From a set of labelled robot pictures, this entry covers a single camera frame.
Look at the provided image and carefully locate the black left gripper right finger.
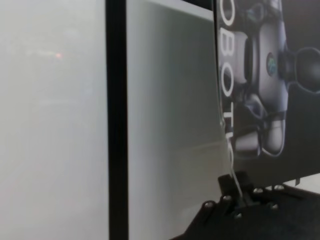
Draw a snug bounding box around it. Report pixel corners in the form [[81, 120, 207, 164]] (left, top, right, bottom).
[[235, 170, 320, 240]]

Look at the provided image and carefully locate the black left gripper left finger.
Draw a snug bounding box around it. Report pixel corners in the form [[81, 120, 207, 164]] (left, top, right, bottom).
[[172, 174, 243, 240]]

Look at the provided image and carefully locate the black robot print poster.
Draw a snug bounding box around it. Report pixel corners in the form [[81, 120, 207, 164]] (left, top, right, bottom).
[[211, 0, 320, 185]]

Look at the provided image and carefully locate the black tape frame outline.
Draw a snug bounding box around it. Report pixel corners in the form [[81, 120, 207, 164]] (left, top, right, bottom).
[[104, 0, 216, 240]]

